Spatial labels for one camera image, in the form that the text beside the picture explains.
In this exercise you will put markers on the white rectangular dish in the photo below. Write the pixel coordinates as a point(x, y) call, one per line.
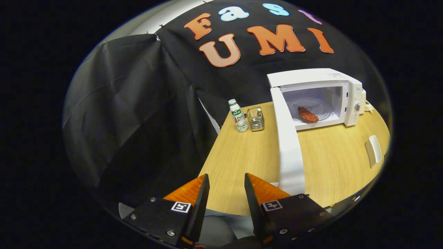
point(373, 152)

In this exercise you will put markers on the white microwave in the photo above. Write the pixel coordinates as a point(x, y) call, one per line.
point(289, 152)

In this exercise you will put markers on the grey clothing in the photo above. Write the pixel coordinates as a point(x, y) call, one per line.
point(225, 228)

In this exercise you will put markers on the white green drink bottle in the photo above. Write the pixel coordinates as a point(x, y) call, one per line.
point(238, 117)

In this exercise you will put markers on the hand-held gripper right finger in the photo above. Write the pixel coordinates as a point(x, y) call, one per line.
point(254, 207)

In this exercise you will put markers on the white divided bean dish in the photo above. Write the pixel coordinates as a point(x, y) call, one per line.
point(369, 108)

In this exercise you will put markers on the reddish brown meat piece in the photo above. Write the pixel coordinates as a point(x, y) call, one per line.
point(307, 115)

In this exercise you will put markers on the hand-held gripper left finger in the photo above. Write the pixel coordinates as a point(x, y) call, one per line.
point(200, 207)

